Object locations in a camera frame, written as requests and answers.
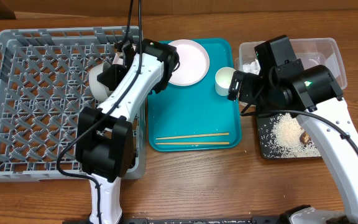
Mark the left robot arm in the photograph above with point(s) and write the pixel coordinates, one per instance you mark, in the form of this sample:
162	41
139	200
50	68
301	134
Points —
105	146

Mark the white tissue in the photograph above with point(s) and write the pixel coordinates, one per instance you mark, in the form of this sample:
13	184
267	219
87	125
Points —
252	67

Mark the pink small bowl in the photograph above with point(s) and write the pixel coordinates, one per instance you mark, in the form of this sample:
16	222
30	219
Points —
118	59

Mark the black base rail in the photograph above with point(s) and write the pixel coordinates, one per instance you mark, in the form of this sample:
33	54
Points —
252	220

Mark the white paper cup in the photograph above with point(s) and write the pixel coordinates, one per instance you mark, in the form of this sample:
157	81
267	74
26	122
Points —
223	79

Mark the black rectangular tray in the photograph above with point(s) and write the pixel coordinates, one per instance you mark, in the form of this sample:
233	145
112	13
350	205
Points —
269	143

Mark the white rice pile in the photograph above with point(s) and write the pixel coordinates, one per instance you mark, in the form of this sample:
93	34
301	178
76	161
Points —
287	138

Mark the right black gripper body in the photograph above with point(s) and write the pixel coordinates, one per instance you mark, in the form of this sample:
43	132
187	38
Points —
234	86

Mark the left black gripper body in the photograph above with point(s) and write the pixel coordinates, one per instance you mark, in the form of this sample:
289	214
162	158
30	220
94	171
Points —
119	71

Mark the clear plastic waste bin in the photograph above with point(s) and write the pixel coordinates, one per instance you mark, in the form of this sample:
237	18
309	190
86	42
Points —
322	49

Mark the teal plastic serving tray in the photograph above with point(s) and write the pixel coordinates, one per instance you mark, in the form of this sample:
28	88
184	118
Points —
196	109

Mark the brown food scrap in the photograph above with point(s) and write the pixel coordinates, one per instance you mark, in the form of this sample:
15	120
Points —
305	138

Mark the upper wooden chopstick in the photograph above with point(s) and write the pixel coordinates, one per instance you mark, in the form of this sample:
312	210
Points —
193	136

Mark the grey-white shallow bowl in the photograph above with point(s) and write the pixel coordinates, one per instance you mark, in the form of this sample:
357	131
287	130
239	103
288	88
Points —
99	91

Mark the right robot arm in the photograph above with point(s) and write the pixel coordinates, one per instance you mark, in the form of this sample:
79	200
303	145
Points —
331	129

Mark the grey plastic dish rack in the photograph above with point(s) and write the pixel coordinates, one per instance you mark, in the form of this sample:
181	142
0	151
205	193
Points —
43	87

